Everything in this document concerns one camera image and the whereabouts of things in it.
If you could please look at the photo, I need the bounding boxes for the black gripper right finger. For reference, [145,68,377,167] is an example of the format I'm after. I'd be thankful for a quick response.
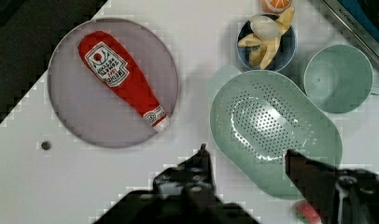
[285,149,379,224]

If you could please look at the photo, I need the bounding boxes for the red toy strawberry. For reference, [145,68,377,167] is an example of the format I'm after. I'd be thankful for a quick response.
[295,201,321,224]

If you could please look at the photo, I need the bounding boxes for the red plush ketchup bottle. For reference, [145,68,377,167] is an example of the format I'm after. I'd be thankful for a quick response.
[77,31,170,133]

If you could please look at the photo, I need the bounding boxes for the green perforated plastic strainer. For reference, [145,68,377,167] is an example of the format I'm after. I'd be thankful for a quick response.
[206,67,343,200]

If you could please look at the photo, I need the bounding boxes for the green plastic cup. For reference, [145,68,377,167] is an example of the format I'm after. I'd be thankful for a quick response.
[300,45,373,114]

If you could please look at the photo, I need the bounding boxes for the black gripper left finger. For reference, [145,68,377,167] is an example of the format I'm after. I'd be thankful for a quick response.
[151,143,218,203]

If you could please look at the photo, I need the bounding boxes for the grey round plate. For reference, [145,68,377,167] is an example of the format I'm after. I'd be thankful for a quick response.
[48,18,179,148]

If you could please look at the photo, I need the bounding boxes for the blue bowl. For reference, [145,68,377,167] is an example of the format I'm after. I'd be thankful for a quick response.
[236,14,297,71]

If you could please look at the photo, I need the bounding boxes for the orange toy fruit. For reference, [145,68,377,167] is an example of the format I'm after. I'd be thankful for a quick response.
[261,0,291,14]

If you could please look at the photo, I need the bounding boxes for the silver kitchen appliance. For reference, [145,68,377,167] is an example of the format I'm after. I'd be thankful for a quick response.
[315,0,379,67]

